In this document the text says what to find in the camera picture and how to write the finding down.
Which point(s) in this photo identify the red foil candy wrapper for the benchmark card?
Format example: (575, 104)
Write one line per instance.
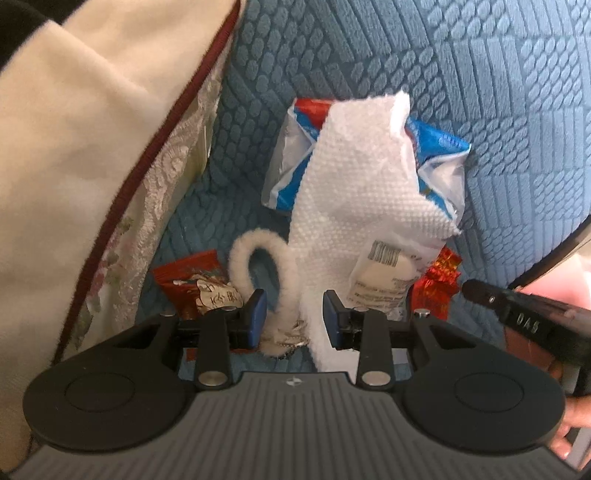
(435, 290)

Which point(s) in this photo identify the person right hand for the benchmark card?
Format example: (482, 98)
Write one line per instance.
(577, 415)

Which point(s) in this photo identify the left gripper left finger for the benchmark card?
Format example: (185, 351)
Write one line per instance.
(222, 330)

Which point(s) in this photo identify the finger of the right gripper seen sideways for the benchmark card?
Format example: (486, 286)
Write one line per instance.
(557, 327)

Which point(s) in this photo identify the floral beige cushion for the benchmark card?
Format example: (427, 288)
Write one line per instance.
(112, 301)

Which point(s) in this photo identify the blue textured sofa cover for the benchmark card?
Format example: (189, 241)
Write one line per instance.
(511, 78)

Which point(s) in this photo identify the white fluffy hair band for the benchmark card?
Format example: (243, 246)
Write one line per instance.
(260, 258)

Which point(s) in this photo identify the cream black red pillow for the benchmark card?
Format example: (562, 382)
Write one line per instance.
(90, 91)

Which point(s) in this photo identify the blue white red mask packet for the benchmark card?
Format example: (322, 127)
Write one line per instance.
(440, 159)

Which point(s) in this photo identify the white textured paper towel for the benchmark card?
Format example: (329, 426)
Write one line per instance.
(360, 185)

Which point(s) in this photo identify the dark red snack packet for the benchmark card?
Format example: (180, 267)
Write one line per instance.
(196, 285)

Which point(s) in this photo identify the clear packaged round biscuit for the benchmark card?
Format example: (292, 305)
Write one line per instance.
(384, 274)

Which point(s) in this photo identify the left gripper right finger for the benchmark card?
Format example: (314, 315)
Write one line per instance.
(367, 332)

